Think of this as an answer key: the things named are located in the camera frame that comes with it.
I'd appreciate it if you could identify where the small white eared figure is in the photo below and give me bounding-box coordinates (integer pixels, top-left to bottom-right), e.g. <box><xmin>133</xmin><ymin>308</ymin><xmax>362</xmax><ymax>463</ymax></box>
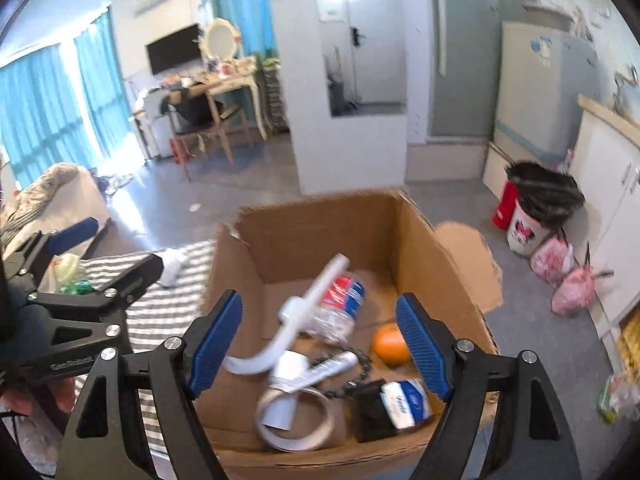
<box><xmin>159</xmin><ymin>250</ymin><xmax>188</xmax><ymax>288</ymax></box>

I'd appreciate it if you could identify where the pair of slippers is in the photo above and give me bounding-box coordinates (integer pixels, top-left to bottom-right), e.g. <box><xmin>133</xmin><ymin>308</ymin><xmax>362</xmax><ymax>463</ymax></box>
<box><xmin>100</xmin><ymin>172</ymin><xmax>133</xmax><ymax>194</ymax></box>

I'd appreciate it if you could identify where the yellow patterned item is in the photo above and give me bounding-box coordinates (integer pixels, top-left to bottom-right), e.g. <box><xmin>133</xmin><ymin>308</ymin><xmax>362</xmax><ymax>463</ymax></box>
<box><xmin>617</xmin><ymin>320</ymin><xmax>640</xmax><ymax>376</ymax></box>

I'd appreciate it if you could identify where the white dressing table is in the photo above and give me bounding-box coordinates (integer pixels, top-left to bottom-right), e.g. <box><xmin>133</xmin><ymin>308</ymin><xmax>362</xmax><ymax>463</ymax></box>
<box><xmin>202</xmin><ymin>57</ymin><xmax>268</xmax><ymax>141</ymax></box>

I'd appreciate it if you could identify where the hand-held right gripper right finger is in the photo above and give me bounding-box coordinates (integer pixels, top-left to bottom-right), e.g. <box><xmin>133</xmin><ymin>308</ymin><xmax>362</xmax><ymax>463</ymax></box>
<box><xmin>395</xmin><ymin>292</ymin><xmax>583</xmax><ymax>480</ymax></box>

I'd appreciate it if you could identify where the clear bottle blue red label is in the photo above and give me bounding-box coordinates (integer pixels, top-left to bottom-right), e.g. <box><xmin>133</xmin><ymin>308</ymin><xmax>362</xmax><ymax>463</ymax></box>
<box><xmin>305</xmin><ymin>272</ymin><xmax>367</xmax><ymax>345</ymax></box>

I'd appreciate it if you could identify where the pale green fridge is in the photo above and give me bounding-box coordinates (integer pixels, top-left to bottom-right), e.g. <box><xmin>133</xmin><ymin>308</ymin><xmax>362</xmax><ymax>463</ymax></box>
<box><xmin>492</xmin><ymin>20</ymin><xmax>618</xmax><ymax>163</ymax></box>

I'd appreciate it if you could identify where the wooden chair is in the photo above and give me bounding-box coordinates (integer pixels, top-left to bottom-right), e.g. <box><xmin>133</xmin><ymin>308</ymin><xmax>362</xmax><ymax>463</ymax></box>
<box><xmin>167</xmin><ymin>87</ymin><xmax>251</xmax><ymax>181</ymax></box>

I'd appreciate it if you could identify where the black box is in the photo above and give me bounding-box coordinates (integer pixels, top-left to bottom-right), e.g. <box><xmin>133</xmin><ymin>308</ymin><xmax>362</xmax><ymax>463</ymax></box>
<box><xmin>352</xmin><ymin>380</ymin><xmax>441</xmax><ymax>443</ymax></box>

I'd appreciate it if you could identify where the grey sliding door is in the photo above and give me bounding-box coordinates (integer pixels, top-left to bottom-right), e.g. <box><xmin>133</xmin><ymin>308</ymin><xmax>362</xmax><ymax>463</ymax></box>
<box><xmin>429</xmin><ymin>0</ymin><xmax>503</xmax><ymax>138</ymax></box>

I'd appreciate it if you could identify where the pink plastic bag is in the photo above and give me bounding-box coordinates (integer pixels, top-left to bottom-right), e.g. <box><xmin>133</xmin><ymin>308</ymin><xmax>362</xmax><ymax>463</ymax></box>
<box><xmin>551</xmin><ymin>266</ymin><xmax>597</xmax><ymax>317</ymax></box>
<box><xmin>530</xmin><ymin>237</ymin><xmax>576</xmax><ymax>288</ymax></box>

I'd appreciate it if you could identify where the white entry door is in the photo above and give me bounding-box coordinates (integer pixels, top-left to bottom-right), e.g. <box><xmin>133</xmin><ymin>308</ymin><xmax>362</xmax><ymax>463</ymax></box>
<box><xmin>342</xmin><ymin>0</ymin><xmax>403</xmax><ymax>106</ymax></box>

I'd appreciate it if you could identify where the checked tablecloth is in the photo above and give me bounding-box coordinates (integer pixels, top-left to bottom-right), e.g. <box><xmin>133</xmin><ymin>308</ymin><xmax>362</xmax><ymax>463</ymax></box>
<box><xmin>50</xmin><ymin>237</ymin><xmax>218</xmax><ymax>461</ymax></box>

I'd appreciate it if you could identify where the white kitchen cabinet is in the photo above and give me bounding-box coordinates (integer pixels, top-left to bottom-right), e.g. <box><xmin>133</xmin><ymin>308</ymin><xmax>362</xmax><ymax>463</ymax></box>
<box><xmin>567</xmin><ymin>92</ymin><xmax>640</xmax><ymax>341</ymax></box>

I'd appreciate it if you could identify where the orange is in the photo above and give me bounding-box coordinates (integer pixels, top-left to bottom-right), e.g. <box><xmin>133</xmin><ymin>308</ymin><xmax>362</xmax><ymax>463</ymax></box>
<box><xmin>371</xmin><ymin>324</ymin><xmax>413</xmax><ymax>367</ymax></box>

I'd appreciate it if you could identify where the white mini fridge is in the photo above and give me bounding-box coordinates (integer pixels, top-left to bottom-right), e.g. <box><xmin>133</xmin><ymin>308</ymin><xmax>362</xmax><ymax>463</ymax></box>
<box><xmin>134</xmin><ymin>94</ymin><xmax>173</xmax><ymax>160</ymax></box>

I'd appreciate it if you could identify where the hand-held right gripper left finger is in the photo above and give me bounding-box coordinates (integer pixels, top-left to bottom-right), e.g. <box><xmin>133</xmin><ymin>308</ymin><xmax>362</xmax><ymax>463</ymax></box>
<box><xmin>62</xmin><ymin>289</ymin><xmax>245</xmax><ymax>480</ymax></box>

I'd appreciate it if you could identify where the green white plastic bag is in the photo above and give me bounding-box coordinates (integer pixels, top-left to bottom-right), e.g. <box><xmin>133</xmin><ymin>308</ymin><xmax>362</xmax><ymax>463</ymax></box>
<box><xmin>597</xmin><ymin>372</ymin><xmax>640</xmax><ymax>426</ymax></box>

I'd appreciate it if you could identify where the white oval mirror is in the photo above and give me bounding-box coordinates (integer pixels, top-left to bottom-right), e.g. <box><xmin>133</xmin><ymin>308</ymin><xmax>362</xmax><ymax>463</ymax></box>
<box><xmin>202</xmin><ymin>17</ymin><xmax>240</xmax><ymax>61</ymax></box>

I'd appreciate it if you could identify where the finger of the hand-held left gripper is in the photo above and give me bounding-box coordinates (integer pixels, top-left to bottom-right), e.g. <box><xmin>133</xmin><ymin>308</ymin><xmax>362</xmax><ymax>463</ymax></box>
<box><xmin>27</xmin><ymin>254</ymin><xmax>165</xmax><ymax>312</ymax></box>
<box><xmin>2</xmin><ymin>216</ymin><xmax>113</xmax><ymax>293</ymax></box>

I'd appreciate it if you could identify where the teal window curtain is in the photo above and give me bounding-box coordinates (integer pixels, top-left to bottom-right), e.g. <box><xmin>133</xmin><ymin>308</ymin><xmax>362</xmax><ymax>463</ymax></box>
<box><xmin>0</xmin><ymin>60</ymin><xmax>96</xmax><ymax>188</ymax></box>
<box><xmin>74</xmin><ymin>10</ymin><xmax>135</xmax><ymax>158</ymax></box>

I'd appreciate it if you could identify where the red container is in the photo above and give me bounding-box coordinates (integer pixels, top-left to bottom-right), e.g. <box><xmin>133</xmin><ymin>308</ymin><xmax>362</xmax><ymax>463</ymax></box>
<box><xmin>491</xmin><ymin>180</ymin><xmax>521</xmax><ymax>231</ymax></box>

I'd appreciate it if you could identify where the white tape roll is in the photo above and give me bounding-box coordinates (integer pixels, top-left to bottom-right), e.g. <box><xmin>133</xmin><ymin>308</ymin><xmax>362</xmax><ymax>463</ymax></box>
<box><xmin>255</xmin><ymin>385</ymin><xmax>335</xmax><ymax>453</ymax></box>

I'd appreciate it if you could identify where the dark green suitcase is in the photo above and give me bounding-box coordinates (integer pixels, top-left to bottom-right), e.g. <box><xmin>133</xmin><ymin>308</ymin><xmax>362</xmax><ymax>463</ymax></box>
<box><xmin>260</xmin><ymin>65</ymin><xmax>291</xmax><ymax>136</ymax></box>

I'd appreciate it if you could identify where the black trash bag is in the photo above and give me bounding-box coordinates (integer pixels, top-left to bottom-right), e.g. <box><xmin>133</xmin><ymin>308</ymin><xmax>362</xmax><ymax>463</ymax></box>
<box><xmin>506</xmin><ymin>160</ymin><xmax>586</xmax><ymax>224</ymax></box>

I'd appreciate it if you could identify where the black wall television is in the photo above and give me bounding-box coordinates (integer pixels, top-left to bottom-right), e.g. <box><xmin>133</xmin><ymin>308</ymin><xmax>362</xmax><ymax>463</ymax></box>
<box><xmin>145</xmin><ymin>24</ymin><xmax>202</xmax><ymax>76</ymax></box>

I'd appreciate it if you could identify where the white cartoon trash bin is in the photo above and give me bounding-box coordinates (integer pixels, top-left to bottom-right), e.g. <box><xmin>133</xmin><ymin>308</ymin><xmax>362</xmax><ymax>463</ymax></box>
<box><xmin>506</xmin><ymin>199</ymin><xmax>557</xmax><ymax>259</ymax></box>

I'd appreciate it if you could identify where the blue white tissue pack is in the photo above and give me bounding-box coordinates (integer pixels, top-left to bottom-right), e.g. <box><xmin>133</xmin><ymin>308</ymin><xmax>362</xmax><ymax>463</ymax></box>
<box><xmin>380</xmin><ymin>379</ymin><xmax>435</xmax><ymax>430</ymax></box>

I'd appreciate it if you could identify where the teal curtain behind mirror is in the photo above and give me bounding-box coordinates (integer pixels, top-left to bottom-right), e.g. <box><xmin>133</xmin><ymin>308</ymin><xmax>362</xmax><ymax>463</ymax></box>
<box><xmin>207</xmin><ymin>0</ymin><xmax>276</xmax><ymax>58</ymax></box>

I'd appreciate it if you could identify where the small white cream tube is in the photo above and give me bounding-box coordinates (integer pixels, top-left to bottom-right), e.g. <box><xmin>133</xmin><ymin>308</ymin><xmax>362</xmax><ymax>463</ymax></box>
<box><xmin>300</xmin><ymin>351</ymin><xmax>360</xmax><ymax>387</ymax></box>

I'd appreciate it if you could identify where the cardboard box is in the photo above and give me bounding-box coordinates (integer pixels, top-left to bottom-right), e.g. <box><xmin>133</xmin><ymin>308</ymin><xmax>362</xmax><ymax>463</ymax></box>
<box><xmin>192</xmin><ymin>187</ymin><xmax>503</xmax><ymax>480</ymax></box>

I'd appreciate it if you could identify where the white curved tube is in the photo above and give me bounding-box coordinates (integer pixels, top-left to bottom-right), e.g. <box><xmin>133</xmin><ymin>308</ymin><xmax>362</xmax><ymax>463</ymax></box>
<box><xmin>222</xmin><ymin>252</ymin><xmax>351</xmax><ymax>376</ymax></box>

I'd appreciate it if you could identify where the grey patterned duvet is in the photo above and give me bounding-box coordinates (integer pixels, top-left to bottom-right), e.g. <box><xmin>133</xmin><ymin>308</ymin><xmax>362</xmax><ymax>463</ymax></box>
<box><xmin>0</xmin><ymin>162</ymin><xmax>86</xmax><ymax>246</ymax></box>

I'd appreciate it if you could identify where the white bed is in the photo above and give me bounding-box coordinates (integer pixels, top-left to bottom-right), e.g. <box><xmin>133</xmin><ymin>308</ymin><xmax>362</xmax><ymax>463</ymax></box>
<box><xmin>0</xmin><ymin>162</ymin><xmax>113</xmax><ymax>261</ymax></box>

